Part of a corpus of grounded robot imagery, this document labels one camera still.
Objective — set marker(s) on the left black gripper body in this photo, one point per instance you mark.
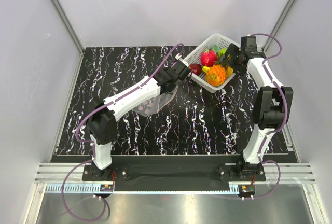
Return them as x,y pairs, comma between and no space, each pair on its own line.
166,70

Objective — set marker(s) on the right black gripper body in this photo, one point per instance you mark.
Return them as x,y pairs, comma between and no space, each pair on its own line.
238,68

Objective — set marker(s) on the orange toy pineapple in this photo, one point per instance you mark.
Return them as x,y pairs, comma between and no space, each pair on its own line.
218,73

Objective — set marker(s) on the clear pink-dotted zip bag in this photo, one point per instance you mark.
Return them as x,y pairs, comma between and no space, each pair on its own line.
154,105

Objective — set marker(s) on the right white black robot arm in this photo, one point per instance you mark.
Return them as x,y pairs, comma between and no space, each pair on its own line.
271,108

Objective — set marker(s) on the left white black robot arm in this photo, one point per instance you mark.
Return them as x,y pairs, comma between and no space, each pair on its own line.
146,98

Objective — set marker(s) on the green apple toy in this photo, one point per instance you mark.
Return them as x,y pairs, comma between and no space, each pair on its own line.
222,52

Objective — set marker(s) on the white plastic mesh basket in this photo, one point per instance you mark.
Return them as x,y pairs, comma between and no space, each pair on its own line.
218,42

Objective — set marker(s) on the red dragon fruit toy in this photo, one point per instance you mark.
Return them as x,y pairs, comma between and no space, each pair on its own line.
208,58

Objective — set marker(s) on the dark red plum toy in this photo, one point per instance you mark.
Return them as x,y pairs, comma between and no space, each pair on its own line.
196,68

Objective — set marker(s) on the yellow banana bunch toy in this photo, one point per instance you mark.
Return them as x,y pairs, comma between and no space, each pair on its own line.
206,69

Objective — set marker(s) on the black marble pattern mat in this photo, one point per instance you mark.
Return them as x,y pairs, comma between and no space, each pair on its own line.
195,122

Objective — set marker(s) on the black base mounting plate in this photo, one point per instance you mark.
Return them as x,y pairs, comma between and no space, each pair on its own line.
221,167

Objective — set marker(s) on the left connector board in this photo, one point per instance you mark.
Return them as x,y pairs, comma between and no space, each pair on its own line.
107,187

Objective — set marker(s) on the connector board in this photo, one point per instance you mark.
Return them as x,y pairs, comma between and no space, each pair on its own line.
107,187
247,188

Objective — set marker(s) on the right connector board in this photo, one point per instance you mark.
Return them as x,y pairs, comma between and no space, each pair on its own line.
247,188

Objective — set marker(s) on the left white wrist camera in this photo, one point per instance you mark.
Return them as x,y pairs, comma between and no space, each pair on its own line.
179,59

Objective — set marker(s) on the right aluminium frame post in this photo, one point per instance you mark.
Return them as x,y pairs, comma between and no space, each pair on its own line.
282,16

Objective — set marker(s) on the aluminium frame post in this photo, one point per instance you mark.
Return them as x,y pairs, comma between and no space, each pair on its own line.
68,26
282,16

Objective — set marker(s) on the left aluminium frame post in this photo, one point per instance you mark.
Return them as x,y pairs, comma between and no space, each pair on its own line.
68,26

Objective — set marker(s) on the white slotted cable duct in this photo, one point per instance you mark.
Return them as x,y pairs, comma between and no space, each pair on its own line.
142,189

